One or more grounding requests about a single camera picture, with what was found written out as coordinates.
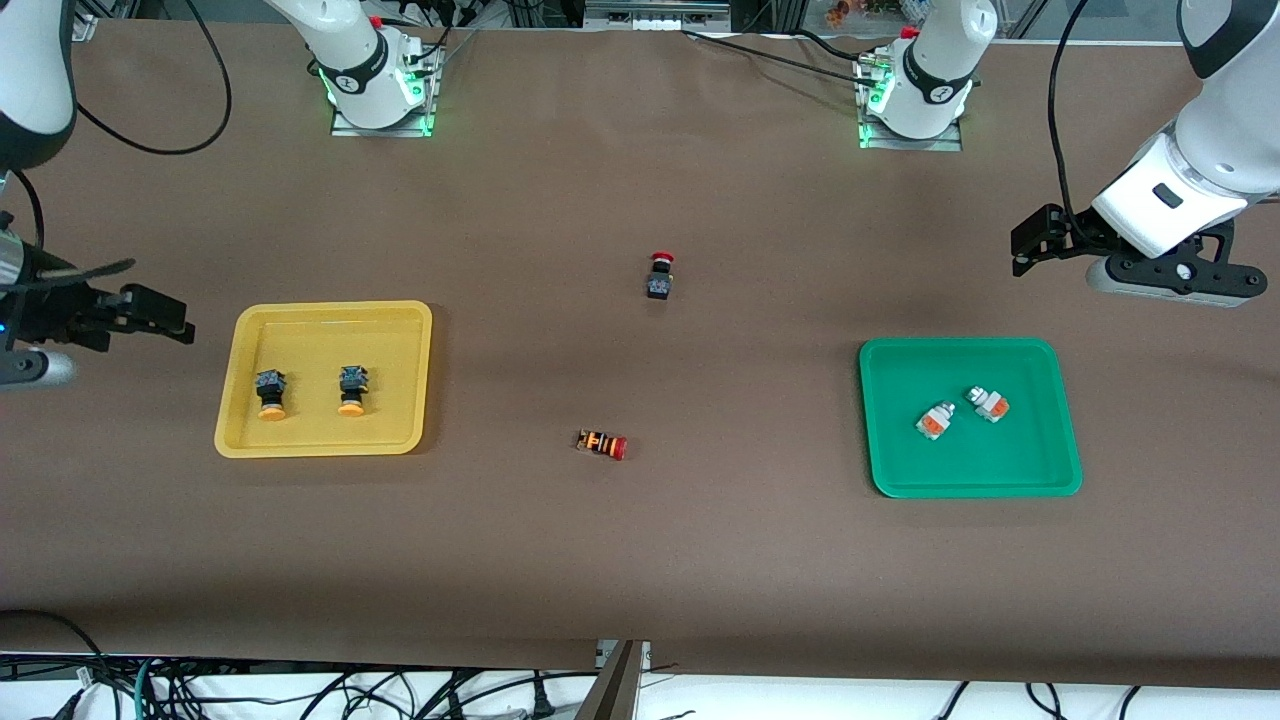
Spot yellow plastic tray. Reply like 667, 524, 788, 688
214, 300, 434, 459

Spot green plastic tray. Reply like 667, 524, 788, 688
858, 337, 1084, 499

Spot colourful background objects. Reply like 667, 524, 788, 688
825, 0, 926, 27

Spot brown table cover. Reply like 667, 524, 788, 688
0, 18, 1280, 691

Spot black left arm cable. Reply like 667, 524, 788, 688
1046, 0, 1091, 246

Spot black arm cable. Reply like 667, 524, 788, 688
75, 0, 234, 157
1046, 0, 1091, 246

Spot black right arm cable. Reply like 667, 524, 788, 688
75, 0, 234, 157

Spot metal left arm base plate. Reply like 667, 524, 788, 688
858, 55, 964, 152

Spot short black table cable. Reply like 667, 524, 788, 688
795, 28, 886, 61

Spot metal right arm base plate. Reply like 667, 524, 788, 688
330, 45, 438, 138

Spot long black table cable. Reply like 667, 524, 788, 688
683, 29, 877, 77

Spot black floor cable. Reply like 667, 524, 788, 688
0, 609, 107, 683

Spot grey metal rail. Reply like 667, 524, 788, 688
583, 0, 733, 33

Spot brown table post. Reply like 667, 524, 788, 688
572, 640, 649, 720

